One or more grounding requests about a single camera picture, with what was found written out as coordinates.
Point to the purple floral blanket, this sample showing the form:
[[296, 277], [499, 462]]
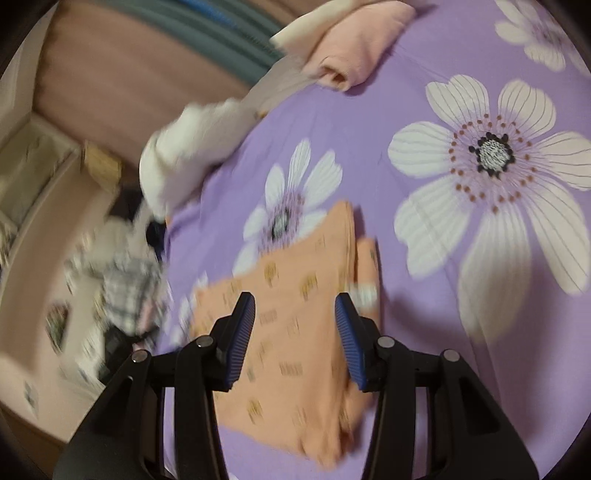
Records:
[[392, 92]]

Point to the beige curtain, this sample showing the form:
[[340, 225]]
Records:
[[115, 83]]

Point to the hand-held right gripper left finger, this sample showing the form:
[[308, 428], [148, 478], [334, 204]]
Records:
[[240, 341]]

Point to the yellow straw tassel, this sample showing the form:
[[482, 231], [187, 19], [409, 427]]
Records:
[[102, 161]]

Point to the cream folded cloth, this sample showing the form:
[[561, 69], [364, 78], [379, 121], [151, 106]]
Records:
[[304, 32]]

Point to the pink folded garment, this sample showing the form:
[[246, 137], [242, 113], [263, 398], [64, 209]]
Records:
[[360, 46]]

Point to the teal curtain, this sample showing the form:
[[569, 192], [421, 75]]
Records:
[[221, 41]]

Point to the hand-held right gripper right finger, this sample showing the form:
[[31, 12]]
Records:
[[351, 341]]

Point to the orange duck print shirt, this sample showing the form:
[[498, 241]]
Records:
[[295, 369]]

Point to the white fluffy blanket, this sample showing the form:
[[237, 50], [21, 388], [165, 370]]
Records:
[[184, 152]]

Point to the grey plaid duvet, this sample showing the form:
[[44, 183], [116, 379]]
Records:
[[129, 286]]

